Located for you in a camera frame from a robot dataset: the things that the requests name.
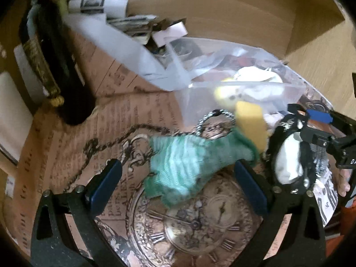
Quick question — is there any yellow sponge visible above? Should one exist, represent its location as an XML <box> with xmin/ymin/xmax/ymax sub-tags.
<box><xmin>235</xmin><ymin>101</ymin><xmax>268</xmax><ymax>154</ymax></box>

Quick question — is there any green striped knit glove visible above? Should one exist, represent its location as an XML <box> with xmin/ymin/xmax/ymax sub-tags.
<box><xmin>143</xmin><ymin>128</ymin><xmax>259</xmax><ymax>208</ymax></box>

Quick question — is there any yellow white plush ball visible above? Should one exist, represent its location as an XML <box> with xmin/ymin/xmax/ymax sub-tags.
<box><xmin>214</xmin><ymin>78</ymin><xmax>246</xmax><ymax>110</ymax></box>

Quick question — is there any person's right hand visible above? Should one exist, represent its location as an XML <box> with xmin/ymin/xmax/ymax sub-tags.
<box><xmin>337</xmin><ymin>169</ymin><xmax>351</xmax><ymax>197</ymax></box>

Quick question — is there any clear plastic storage box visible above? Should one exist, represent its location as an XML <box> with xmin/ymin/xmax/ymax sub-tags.
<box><xmin>163</xmin><ymin>36</ymin><xmax>310</xmax><ymax>129</ymax></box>

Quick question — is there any cream ceramic mug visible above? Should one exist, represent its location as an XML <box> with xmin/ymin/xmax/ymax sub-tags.
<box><xmin>0</xmin><ymin>72</ymin><xmax>33</xmax><ymax>163</ymax></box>

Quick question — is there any white plastic sheet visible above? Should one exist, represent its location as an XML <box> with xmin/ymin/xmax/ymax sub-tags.
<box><xmin>63</xmin><ymin>14</ymin><xmax>191</xmax><ymax>91</ymax></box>

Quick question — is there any vintage clock print mat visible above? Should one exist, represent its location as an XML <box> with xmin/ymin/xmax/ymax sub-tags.
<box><xmin>11</xmin><ymin>27</ymin><xmax>343</xmax><ymax>267</ymax></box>

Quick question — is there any rolled newspapers pile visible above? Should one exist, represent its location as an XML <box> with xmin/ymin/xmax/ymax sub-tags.
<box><xmin>57</xmin><ymin>0</ymin><xmax>188</xmax><ymax>48</ymax></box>

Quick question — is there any dark wine bottle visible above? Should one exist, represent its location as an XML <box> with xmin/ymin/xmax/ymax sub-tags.
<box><xmin>19</xmin><ymin>0</ymin><xmax>95</xmax><ymax>125</ymax></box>

